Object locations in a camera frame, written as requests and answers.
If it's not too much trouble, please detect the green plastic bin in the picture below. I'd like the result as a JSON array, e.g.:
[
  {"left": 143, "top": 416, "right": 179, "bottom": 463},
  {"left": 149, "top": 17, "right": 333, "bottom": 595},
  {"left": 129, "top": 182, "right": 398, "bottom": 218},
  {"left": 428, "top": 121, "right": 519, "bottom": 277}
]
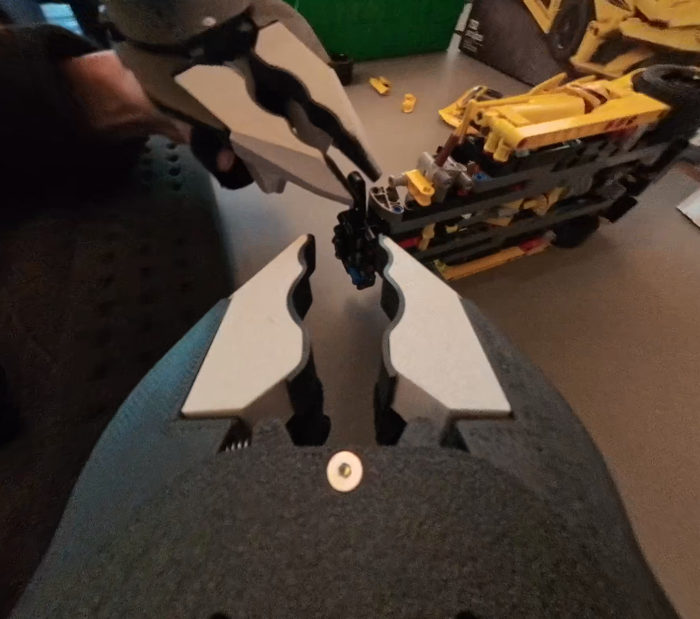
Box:
[{"left": 260, "top": 0, "right": 482, "bottom": 62}]

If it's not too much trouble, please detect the yellow toy brick car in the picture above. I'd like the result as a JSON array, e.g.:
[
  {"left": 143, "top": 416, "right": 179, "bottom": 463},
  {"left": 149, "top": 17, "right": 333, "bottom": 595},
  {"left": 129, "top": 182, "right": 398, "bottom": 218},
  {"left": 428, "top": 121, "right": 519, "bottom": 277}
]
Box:
[{"left": 332, "top": 64, "right": 700, "bottom": 289}]

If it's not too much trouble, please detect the black dimpled mat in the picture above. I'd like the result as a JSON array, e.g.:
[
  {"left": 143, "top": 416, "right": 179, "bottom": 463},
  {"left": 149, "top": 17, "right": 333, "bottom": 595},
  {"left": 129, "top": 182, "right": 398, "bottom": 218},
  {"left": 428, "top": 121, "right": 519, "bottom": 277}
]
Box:
[{"left": 0, "top": 135, "right": 236, "bottom": 619}]

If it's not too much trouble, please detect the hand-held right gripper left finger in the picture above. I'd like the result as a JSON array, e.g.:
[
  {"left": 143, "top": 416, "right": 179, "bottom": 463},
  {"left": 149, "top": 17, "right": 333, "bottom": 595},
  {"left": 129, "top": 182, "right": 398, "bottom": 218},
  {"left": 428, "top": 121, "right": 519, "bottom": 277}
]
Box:
[{"left": 180, "top": 234, "right": 330, "bottom": 443}]

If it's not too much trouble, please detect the person's left forearm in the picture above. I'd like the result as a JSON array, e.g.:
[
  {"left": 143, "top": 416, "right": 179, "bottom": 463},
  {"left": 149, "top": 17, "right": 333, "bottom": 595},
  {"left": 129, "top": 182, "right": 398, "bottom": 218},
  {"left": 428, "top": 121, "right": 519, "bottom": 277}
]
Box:
[{"left": 0, "top": 23, "right": 110, "bottom": 150}]

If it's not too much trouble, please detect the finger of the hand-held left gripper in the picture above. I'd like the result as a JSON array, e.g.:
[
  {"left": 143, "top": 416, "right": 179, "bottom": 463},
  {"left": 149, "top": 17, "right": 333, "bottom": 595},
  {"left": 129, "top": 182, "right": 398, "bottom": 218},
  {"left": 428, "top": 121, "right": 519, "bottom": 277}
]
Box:
[
  {"left": 241, "top": 0, "right": 384, "bottom": 183},
  {"left": 174, "top": 63, "right": 355, "bottom": 205}
]

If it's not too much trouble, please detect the black brick beam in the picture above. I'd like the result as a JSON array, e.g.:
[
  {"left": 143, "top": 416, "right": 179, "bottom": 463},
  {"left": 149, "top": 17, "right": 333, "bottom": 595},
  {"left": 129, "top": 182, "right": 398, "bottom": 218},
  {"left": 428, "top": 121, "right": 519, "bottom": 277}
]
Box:
[{"left": 346, "top": 171, "right": 367, "bottom": 221}]

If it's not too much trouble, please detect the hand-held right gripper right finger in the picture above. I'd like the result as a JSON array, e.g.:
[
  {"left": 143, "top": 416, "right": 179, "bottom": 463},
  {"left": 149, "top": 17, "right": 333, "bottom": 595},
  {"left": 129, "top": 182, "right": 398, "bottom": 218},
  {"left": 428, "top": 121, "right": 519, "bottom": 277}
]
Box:
[{"left": 375, "top": 235, "right": 514, "bottom": 443}]

